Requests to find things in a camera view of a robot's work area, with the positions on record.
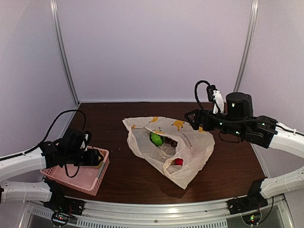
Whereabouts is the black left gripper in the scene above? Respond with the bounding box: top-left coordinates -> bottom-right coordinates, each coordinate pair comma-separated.
65,148 -> 103,166

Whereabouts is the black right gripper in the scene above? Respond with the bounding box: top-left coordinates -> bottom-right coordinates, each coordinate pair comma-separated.
185,109 -> 245,138

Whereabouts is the beige plastic bag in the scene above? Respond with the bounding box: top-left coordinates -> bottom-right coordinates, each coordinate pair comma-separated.
123,116 -> 215,189

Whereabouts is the green fruit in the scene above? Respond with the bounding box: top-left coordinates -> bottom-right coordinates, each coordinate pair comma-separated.
150,133 -> 165,146

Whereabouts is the red fruit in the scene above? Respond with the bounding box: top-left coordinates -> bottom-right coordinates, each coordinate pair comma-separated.
174,158 -> 183,166

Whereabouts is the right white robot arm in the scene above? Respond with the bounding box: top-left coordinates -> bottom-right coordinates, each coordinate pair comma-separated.
184,92 -> 304,210

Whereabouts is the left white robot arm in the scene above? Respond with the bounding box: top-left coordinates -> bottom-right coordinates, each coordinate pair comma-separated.
0,129 -> 103,211

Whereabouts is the pink perforated plastic basket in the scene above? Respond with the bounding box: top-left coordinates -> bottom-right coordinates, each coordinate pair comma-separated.
40,148 -> 110,196

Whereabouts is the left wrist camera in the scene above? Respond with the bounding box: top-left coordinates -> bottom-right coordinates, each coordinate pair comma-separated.
80,131 -> 92,151

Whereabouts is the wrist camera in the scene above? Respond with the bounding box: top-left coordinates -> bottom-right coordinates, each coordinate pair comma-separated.
206,85 -> 224,114
80,131 -> 92,151

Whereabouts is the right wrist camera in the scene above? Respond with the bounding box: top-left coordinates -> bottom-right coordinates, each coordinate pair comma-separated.
206,85 -> 224,114

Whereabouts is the right black camera cable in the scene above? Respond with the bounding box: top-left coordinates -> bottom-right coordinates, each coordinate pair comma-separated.
194,80 -> 276,143

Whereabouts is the black camera cable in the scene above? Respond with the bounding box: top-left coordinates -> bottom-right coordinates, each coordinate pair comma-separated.
0,109 -> 87,157
194,80 -> 276,143

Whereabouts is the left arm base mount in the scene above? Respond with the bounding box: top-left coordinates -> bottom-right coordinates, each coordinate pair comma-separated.
43,180 -> 85,219

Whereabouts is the left black camera cable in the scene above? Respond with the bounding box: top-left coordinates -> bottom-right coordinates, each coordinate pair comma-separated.
0,109 -> 87,157

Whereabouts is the front aluminium rail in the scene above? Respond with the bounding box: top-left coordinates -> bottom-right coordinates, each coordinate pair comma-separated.
23,187 -> 288,228

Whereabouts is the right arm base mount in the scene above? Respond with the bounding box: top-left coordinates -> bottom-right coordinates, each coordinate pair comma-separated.
227,179 -> 268,226

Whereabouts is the right aluminium frame post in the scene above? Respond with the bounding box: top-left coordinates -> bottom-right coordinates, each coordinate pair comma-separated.
233,0 -> 259,92

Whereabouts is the aluminium frame post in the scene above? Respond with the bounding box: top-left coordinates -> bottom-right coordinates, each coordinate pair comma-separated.
49,0 -> 80,106
233,0 -> 259,92

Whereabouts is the left aluminium frame post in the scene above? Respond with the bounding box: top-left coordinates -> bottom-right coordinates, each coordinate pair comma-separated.
49,0 -> 80,106

